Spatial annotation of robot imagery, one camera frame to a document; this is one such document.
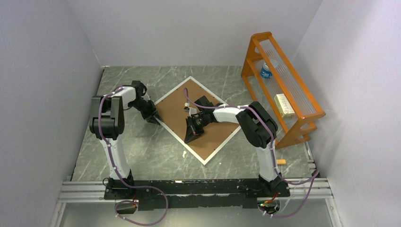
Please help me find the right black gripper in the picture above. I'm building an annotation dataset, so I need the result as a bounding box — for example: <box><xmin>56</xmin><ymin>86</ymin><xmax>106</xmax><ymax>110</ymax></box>
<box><xmin>184</xmin><ymin>113</ymin><xmax>209</xmax><ymax>144</ymax></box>

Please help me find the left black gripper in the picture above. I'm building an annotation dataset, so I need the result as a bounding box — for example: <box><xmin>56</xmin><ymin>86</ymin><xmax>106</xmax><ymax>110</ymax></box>
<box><xmin>129</xmin><ymin>99</ymin><xmax>162</xmax><ymax>126</ymax></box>

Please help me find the brown backing board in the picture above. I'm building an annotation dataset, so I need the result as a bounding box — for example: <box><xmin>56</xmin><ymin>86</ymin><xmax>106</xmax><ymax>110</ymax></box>
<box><xmin>157</xmin><ymin>79</ymin><xmax>240</xmax><ymax>161</ymax></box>

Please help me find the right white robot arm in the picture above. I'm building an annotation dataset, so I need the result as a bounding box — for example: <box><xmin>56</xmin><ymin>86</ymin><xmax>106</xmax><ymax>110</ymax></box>
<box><xmin>184</xmin><ymin>101</ymin><xmax>280</xmax><ymax>196</ymax></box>

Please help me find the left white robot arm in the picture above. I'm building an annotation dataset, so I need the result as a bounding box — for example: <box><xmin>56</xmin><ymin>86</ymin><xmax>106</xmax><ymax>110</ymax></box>
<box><xmin>89</xmin><ymin>80</ymin><xmax>162</xmax><ymax>199</ymax></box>

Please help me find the yellow stick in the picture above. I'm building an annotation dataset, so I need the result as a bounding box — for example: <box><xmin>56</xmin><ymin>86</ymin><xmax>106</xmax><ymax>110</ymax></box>
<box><xmin>276</xmin><ymin>159</ymin><xmax>287</xmax><ymax>166</ymax></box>

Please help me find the blue white can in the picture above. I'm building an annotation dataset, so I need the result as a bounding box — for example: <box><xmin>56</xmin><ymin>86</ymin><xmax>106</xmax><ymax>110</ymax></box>
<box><xmin>260</xmin><ymin>62</ymin><xmax>272</xmax><ymax>79</ymax></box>

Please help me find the orange wooden shelf rack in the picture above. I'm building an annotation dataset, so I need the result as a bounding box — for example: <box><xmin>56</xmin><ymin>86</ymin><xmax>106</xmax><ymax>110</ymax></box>
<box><xmin>241</xmin><ymin>32</ymin><xmax>326</xmax><ymax>148</ymax></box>

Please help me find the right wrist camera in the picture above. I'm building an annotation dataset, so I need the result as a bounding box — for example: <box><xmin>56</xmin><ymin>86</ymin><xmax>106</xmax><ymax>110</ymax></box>
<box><xmin>183</xmin><ymin>96</ymin><xmax>215</xmax><ymax>116</ymax></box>

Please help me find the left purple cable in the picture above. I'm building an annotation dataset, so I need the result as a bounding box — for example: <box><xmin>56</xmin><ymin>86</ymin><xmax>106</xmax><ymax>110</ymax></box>
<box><xmin>98</xmin><ymin>86</ymin><xmax>169</xmax><ymax>226</ymax></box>

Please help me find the purple cable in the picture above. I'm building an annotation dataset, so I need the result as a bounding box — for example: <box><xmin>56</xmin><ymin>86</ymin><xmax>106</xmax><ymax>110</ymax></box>
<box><xmin>98</xmin><ymin>86</ymin><xmax>169</xmax><ymax>226</ymax></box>
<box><xmin>183</xmin><ymin>87</ymin><xmax>320</xmax><ymax>219</ymax></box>

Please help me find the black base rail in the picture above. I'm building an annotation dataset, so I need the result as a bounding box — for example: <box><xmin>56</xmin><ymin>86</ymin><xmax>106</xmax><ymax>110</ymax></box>
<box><xmin>104</xmin><ymin>178</ymin><xmax>290</xmax><ymax>211</ymax></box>

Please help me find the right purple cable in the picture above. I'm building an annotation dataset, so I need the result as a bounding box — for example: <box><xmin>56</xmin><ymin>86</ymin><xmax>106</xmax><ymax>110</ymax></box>
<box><xmin>183</xmin><ymin>87</ymin><xmax>320</xmax><ymax>219</ymax></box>

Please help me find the aluminium extrusion rail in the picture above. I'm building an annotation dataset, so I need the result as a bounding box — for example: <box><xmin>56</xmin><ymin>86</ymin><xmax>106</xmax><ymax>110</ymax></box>
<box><xmin>50</xmin><ymin>178</ymin><xmax>343</xmax><ymax>227</ymax></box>

